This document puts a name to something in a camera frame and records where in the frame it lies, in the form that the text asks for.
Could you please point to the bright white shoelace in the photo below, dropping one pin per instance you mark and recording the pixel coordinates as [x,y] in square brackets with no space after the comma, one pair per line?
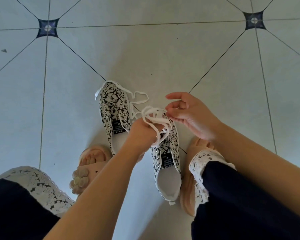
[152,114]
[140,93]

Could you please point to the person's left forearm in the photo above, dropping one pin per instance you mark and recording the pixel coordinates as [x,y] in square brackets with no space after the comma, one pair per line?
[95,197]

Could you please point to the floral sneaker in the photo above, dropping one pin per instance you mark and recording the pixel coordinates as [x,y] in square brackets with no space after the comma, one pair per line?
[115,104]
[167,152]

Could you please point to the person's left hand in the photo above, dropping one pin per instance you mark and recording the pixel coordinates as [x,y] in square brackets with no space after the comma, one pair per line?
[142,134]

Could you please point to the person's leg navy trousers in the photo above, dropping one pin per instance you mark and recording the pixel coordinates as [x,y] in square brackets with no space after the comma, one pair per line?
[240,204]
[20,202]

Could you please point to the person's right hand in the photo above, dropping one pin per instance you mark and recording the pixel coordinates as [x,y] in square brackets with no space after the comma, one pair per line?
[197,117]

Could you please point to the pink slipper with green charm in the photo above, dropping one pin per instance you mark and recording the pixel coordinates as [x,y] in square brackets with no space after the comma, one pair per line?
[190,177]

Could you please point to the person's right forearm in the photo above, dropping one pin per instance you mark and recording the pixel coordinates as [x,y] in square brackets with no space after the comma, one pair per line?
[265,167]

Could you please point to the person's left leg navy trousers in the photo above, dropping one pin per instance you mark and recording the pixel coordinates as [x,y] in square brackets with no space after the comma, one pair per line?
[20,202]

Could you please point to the person's right leg navy trousers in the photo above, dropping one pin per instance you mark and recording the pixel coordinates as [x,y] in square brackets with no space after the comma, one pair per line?
[240,204]

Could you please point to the pink slipper with white charms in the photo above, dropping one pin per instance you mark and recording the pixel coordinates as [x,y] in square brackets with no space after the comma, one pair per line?
[90,169]

